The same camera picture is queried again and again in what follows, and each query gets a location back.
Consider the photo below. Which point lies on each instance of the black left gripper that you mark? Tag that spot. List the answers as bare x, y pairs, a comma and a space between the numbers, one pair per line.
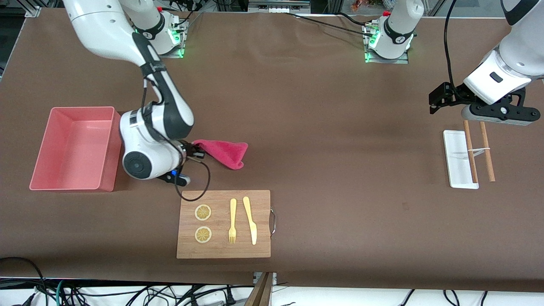
454, 94

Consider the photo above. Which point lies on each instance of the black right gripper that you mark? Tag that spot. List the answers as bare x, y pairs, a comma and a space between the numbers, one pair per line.
189, 150

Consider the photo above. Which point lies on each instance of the pink and grey cloth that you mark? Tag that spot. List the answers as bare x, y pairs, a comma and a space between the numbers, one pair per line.
225, 153

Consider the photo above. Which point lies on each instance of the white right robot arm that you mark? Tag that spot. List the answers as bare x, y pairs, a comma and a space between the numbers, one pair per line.
148, 161

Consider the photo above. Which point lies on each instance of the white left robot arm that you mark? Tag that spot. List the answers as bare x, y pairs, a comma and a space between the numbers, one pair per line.
510, 59

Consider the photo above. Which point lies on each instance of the lemon slice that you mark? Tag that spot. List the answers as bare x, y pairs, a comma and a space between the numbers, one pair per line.
202, 212
203, 234

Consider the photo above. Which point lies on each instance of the white rubber band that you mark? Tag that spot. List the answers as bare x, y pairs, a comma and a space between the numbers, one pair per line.
480, 149

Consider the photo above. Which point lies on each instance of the yellow plastic fork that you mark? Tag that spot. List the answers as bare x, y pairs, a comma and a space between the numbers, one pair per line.
233, 212

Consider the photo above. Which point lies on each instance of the white rectangular tray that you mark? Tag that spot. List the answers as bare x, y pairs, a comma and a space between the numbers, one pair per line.
457, 170

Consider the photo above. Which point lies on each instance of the yellow plastic knife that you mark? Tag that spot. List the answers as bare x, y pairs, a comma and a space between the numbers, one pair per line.
253, 231

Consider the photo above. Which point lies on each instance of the wooden cutting board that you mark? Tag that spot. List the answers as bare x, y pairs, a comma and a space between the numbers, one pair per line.
221, 250

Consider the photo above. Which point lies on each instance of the pink plastic bin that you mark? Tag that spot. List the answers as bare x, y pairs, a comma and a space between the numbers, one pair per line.
72, 148

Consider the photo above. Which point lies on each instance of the black power plug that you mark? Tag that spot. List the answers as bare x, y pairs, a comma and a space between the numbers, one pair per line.
229, 299

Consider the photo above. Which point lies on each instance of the wooden plank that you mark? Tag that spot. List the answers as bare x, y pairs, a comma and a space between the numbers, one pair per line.
261, 295

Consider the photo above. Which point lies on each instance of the grey metal box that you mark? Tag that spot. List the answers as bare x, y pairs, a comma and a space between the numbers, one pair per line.
276, 6

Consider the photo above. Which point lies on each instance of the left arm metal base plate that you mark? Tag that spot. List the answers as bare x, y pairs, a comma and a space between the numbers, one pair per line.
401, 61

